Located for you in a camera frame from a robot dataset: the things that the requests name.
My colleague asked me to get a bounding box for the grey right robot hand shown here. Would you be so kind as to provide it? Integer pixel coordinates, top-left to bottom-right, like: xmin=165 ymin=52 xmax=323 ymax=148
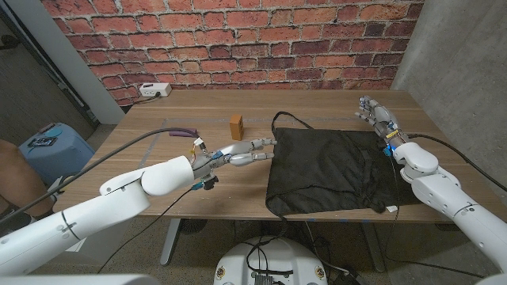
xmin=355 ymin=95 xmax=409 ymax=147

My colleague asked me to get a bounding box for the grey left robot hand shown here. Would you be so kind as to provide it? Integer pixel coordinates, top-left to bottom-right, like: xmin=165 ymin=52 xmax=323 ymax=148
xmin=193 ymin=137 xmax=278 ymax=179

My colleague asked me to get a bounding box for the black apron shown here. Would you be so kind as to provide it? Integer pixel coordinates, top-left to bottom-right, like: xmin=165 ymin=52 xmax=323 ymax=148
xmin=265 ymin=111 xmax=423 ymax=217

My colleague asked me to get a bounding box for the orange wooden block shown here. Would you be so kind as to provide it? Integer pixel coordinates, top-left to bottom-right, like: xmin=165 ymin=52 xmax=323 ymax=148
xmin=229 ymin=114 xmax=245 ymax=142

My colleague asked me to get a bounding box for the purple cylinder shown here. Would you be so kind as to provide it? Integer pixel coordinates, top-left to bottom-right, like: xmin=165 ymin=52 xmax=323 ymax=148
xmin=169 ymin=127 xmax=198 ymax=139

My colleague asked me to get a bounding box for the white power strip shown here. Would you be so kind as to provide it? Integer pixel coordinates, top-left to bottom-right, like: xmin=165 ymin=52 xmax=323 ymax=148
xmin=139 ymin=82 xmax=173 ymax=98

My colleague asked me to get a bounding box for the grey metal table leg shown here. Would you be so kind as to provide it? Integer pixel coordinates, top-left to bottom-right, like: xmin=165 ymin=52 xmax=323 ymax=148
xmin=159 ymin=218 xmax=182 ymax=267
xmin=360 ymin=222 xmax=387 ymax=273

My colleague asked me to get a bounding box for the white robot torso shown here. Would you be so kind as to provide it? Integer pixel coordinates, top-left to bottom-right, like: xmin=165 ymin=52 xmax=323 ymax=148
xmin=213 ymin=236 xmax=329 ymax=285

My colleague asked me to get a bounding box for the blue plastic stool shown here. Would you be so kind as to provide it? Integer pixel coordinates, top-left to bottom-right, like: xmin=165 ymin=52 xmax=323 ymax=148
xmin=17 ymin=122 xmax=96 ymax=187

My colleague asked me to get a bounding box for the black phone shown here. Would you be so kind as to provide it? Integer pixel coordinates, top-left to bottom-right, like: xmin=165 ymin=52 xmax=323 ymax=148
xmin=27 ymin=136 xmax=59 ymax=148

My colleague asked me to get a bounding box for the person bare leg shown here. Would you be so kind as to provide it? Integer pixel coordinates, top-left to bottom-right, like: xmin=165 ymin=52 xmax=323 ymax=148
xmin=0 ymin=139 xmax=55 ymax=217

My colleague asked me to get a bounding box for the dark grey sneaker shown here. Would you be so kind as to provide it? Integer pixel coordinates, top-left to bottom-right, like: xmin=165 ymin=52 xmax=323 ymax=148
xmin=0 ymin=211 xmax=32 ymax=238

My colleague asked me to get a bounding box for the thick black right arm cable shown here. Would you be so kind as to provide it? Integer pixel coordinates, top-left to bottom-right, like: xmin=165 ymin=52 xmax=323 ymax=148
xmin=407 ymin=133 xmax=507 ymax=193

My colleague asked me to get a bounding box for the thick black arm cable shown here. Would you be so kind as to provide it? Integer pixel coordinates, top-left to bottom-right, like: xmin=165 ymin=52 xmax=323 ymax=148
xmin=407 ymin=133 xmax=507 ymax=193
xmin=0 ymin=127 xmax=199 ymax=226

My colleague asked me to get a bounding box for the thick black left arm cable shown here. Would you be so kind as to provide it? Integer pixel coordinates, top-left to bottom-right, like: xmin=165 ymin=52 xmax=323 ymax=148
xmin=0 ymin=127 xmax=199 ymax=226

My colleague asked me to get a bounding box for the brick wall print backdrop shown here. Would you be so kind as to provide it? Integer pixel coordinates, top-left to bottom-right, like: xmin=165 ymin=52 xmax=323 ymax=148
xmin=40 ymin=0 xmax=425 ymax=107

